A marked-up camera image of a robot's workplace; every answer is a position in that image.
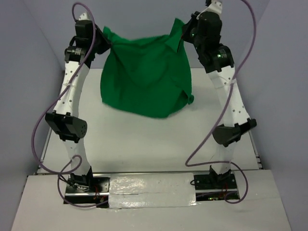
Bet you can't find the silver tape covered panel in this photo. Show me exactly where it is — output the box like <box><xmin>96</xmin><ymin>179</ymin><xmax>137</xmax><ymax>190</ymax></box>
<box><xmin>108</xmin><ymin>173</ymin><xmax>196</xmax><ymax>208</ymax></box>

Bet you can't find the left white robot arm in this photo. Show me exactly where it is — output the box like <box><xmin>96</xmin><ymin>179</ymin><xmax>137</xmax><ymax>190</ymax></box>
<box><xmin>45</xmin><ymin>12</ymin><xmax>111</xmax><ymax>192</ymax></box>

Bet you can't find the aluminium table frame rail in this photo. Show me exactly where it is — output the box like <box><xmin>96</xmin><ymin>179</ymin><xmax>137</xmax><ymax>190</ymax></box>
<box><xmin>249</xmin><ymin>132</ymin><xmax>264</xmax><ymax>170</ymax></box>

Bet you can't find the green t-shirt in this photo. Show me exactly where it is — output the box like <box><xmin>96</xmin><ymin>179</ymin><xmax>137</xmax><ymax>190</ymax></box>
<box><xmin>100</xmin><ymin>18</ymin><xmax>194</xmax><ymax>118</ymax></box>

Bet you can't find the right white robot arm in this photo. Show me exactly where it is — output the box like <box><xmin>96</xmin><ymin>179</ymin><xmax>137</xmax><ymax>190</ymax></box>
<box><xmin>181</xmin><ymin>0</ymin><xmax>257</xmax><ymax>188</ymax></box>

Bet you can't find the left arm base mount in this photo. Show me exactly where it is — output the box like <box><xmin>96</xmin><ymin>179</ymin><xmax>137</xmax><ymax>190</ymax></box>
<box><xmin>64</xmin><ymin>175</ymin><xmax>110</xmax><ymax>208</ymax></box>

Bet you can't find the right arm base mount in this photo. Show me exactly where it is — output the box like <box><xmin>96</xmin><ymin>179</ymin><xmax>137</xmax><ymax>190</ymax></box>
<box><xmin>190</xmin><ymin>167</ymin><xmax>240</xmax><ymax>202</ymax></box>

